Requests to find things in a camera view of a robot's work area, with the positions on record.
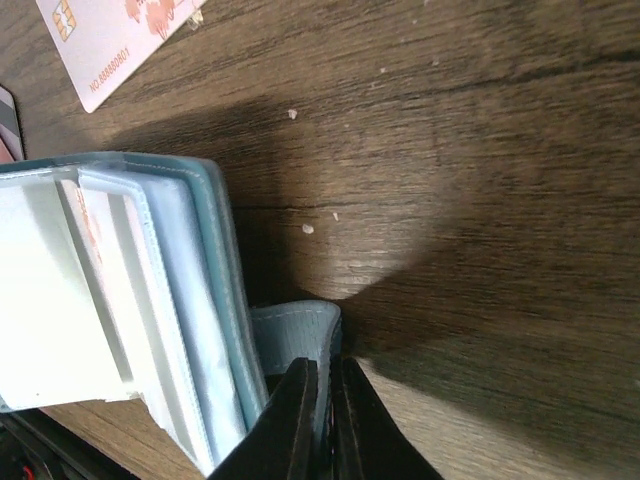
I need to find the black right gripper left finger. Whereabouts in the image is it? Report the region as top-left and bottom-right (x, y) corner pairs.
(209, 358), (318, 480)

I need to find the white striped card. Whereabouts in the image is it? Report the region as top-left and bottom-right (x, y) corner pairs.
(1, 168), (134, 412)

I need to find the blue card holder wallet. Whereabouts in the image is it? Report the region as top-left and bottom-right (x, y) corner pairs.
(1, 152), (341, 479)

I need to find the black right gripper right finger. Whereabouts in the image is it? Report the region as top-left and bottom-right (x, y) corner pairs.
(332, 357), (443, 480)

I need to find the white floral card near wallet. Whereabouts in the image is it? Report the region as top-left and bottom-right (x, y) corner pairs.
(36, 0), (205, 113)

